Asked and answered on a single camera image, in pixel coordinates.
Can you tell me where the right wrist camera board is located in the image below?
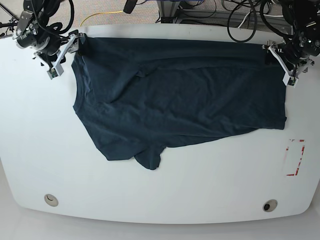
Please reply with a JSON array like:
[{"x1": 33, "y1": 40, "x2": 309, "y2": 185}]
[{"x1": 47, "y1": 68, "x2": 64, "y2": 80}]

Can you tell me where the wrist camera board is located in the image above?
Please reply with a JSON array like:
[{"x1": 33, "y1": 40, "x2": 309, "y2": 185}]
[
  {"x1": 47, "y1": 68, "x2": 64, "y2": 80},
  {"x1": 282, "y1": 74, "x2": 299, "y2": 88}
]

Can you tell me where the right table cable grommet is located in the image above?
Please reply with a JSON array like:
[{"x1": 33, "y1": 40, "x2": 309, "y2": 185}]
[{"x1": 262, "y1": 199, "x2": 278, "y2": 213}]

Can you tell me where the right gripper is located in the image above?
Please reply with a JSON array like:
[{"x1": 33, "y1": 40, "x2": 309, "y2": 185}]
[{"x1": 13, "y1": 10, "x2": 87, "y2": 72}]

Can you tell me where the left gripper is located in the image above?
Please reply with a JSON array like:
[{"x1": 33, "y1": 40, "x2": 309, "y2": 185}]
[{"x1": 262, "y1": 21, "x2": 320, "y2": 78}]

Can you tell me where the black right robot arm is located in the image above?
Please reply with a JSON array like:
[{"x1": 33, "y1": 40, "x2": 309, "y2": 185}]
[{"x1": 13, "y1": 0, "x2": 84, "y2": 79}]

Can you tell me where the black microphone object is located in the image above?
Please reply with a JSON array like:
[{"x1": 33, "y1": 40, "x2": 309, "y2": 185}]
[{"x1": 123, "y1": 0, "x2": 138, "y2": 14}]

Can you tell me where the dark blue T-shirt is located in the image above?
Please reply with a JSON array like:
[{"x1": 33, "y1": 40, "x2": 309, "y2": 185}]
[{"x1": 72, "y1": 36, "x2": 287, "y2": 170}]

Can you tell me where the left table cable grommet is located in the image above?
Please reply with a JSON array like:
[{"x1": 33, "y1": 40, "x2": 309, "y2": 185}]
[{"x1": 44, "y1": 194, "x2": 59, "y2": 207}]

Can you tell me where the red tape rectangle marking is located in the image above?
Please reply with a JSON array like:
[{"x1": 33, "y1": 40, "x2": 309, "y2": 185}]
[{"x1": 283, "y1": 139, "x2": 306, "y2": 177}]

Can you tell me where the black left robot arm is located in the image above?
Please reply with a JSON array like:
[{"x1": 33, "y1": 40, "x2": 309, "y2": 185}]
[{"x1": 259, "y1": 0, "x2": 320, "y2": 87}]

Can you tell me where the yellow cable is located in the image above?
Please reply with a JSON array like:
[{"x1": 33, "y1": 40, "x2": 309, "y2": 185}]
[{"x1": 79, "y1": 10, "x2": 125, "y2": 27}]

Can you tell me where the table cable grommet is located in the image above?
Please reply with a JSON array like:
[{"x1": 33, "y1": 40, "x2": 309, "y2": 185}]
[
  {"x1": 44, "y1": 194, "x2": 59, "y2": 207},
  {"x1": 262, "y1": 199, "x2": 278, "y2": 213}
]

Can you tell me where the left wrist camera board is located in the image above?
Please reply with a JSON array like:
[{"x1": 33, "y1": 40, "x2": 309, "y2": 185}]
[{"x1": 282, "y1": 74, "x2": 299, "y2": 88}]

